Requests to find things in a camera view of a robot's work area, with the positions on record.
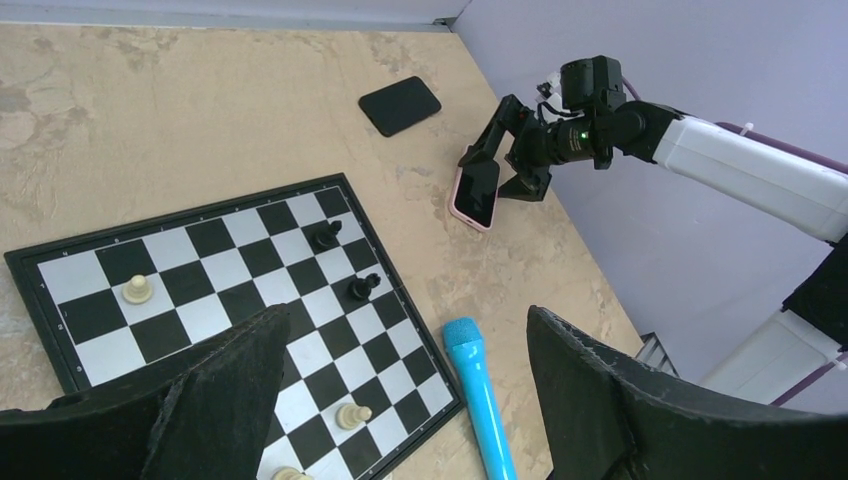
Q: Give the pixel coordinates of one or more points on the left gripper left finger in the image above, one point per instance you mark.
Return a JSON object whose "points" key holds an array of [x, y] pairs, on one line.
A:
{"points": [[202, 413]]}

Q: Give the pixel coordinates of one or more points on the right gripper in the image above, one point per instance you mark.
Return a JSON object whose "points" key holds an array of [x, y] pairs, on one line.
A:
{"points": [[528, 156]]}

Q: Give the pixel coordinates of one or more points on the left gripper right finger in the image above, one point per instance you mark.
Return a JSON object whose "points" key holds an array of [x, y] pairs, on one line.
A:
{"points": [[609, 416]]}

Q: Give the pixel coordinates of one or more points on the black phone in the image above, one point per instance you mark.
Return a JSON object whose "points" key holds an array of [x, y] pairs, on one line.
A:
{"points": [[399, 106]]}

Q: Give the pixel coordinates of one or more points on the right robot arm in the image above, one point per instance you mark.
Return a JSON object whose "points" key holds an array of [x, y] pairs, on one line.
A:
{"points": [[807, 335]]}

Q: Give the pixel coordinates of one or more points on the white chess piece bottom left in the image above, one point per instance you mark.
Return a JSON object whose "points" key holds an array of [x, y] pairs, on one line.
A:
{"points": [[290, 473]]}

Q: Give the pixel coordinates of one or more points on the white chess piece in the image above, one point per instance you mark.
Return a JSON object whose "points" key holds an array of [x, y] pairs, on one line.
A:
{"points": [[137, 290], [290, 473], [349, 416]]}

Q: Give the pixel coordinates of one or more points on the white chess piece bottom right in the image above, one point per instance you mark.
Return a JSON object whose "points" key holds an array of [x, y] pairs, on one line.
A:
{"points": [[349, 416]]}

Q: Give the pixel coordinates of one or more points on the white chess piece top left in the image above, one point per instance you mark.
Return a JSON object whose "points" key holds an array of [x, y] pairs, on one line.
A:
{"points": [[137, 290]]}

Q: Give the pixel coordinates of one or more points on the black white chessboard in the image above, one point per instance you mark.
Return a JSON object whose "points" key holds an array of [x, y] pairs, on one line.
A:
{"points": [[214, 266]]}

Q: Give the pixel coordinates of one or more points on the blue toy microphone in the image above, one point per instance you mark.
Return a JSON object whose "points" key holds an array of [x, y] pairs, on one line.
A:
{"points": [[466, 349]]}

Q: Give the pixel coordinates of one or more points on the black chess piece middle right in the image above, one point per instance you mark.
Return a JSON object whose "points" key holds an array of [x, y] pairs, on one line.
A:
{"points": [[361, 288]]}

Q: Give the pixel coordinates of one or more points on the black chess piece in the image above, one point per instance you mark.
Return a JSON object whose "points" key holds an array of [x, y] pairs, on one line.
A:
{"points": [[361, 288], [325, 237]]}

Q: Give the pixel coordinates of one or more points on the black chess piece top right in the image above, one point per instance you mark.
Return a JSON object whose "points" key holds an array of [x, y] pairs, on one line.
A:
{"points": [[325, 237]]}

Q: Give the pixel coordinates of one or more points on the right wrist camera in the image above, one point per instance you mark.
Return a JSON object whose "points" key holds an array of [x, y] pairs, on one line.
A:
{"points": [[584, 86]]}

